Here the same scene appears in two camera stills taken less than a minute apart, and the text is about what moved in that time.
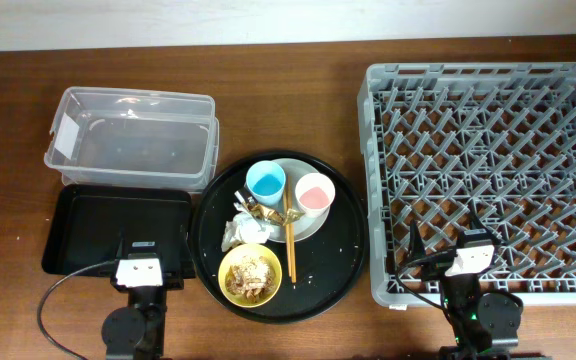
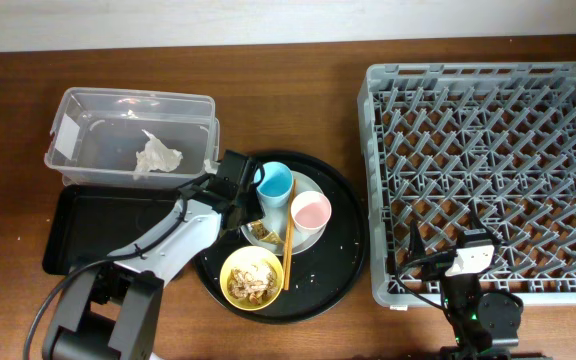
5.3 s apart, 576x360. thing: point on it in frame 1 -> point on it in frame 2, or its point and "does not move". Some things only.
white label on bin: (67, 136) does not move
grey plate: (309, 227) -> (300, 241)
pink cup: (314, 192) -> (311, 210)
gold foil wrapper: (265, 213) -> (261, 231)
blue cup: (266, 181) does not move
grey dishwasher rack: (520, 146) does not move
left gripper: (173, 281) -> (256, 207)
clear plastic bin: (125, 136) does not move
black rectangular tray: (89, 218) does not move
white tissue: (243, 229) -> (156, 156)
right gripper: (437, 267) does not move
